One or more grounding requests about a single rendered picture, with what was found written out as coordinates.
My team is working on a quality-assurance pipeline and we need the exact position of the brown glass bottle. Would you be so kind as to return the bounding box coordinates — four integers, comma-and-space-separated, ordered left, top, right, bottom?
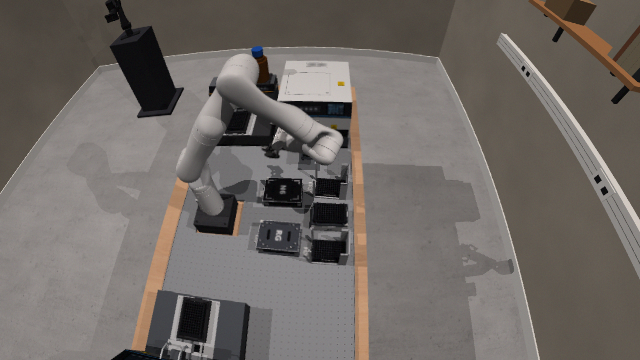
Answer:
257, 56, 270, 84

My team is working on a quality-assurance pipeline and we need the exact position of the blue bottle cap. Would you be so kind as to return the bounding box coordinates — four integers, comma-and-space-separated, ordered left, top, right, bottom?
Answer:
251, 46, 263, 56

